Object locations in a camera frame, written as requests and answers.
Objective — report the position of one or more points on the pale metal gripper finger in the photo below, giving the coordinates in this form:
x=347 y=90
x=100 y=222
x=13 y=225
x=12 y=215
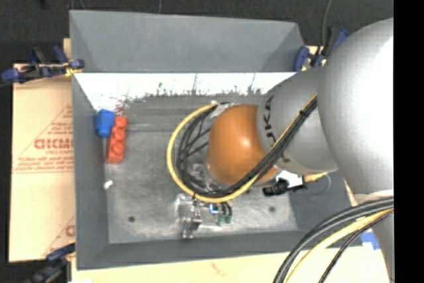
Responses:
x=183 y=203
x=190 y=227

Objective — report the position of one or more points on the grey metal bin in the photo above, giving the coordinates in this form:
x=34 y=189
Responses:
x=149 y=175

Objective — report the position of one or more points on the small white scrap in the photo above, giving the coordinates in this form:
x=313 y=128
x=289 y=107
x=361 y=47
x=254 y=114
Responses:
x=108 y=184

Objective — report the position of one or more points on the red-orange toy brick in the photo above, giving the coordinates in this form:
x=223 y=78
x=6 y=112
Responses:
x=116 y=142

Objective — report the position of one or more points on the blue plastic cap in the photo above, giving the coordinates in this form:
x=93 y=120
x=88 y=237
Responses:
x=103 y=122

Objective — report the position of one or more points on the brown cardboard board, red print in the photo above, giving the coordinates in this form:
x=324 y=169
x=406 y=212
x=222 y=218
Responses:
x=39 y=195

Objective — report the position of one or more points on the black cylinder on white bracket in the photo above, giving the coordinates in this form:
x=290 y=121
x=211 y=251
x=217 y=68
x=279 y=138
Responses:
x=276 y=189

